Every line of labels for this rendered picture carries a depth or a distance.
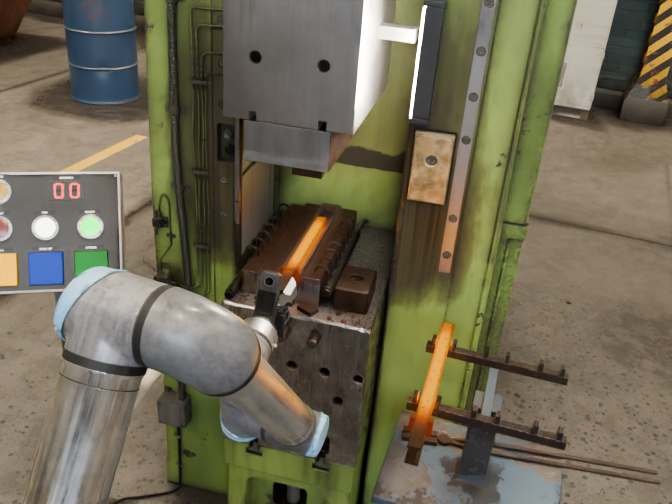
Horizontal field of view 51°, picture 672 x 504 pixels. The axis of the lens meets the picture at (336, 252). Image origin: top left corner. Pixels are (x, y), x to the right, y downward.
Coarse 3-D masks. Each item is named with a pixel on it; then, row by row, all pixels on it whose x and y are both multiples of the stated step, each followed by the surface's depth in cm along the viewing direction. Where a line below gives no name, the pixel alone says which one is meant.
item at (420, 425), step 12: (444, 324) 164; (444, 336) 159; (444, 348) 155; (432, 360) 151; (444, 360) 151; (432, 372) 147; (432, 384) 144; (432, 396) 141; (420, 408) 137; (432, 408) 137; (420, 420) 132; (432, 420) 133; (420, 432) 130; (408, 444) 127; (420, 444) 127; (408, 456) 129; (420, 456) 130
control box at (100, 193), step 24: (24, 192) 161; (48, 192) 162; (72, 192) 163; (96, 192) 165; (120, 192) 166; (0, 216) 160; (24, 216) 161; (48, 216) 162; (72, 216) 163; (96, 216) 164; (120, 216) 166; (0, 240) 160; (24, 240) 161; (48, 240) 162; (72, 240) 163; (96, 240) 164; (120, 240) 166; (24, 264) 161; (72, 264) 163; (120, 264) 165; (0, 288) 160; (24, 288) 161; (48, 288) 162
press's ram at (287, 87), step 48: (240, 0) 143; (288, 0) 141; (336, 0) 138; (384, 0) 159; (240, 48) 148; (288, 48) 145; (336, 48) 143; (384, 48) 171; (240, 96) 153; (288, 96) 150; (336, 96) 147
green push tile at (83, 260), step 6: (78, 252) 163; (84, 252) 163; (90, 252) 163; (96, 252) 164; (102, 252) 164; (78, 258) 163; (84, 258) 163; (90, 258) 163; (96, 258) 164; (102, 258) 164; (78, 264) 163; (84, 264) 163; (90, 264) 163; (96, 264) 164; (102, 264) 164; (108, 264) 165; (78, 270) 163; (84, 270) 163
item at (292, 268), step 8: (312, 224) 191; (320, 224) 192; (312, 232) 187; (320, 232) 190; (304, 240) 183; (312, 240) 183; (304, 248) 179; (296, 256) 175; (304, 256) 176; (288, 264) 171; (296, 264) 172; (280, 272) 169; (288, 272) 167; (296, 272) 168; (288, 280) 164; (296, 280) 169
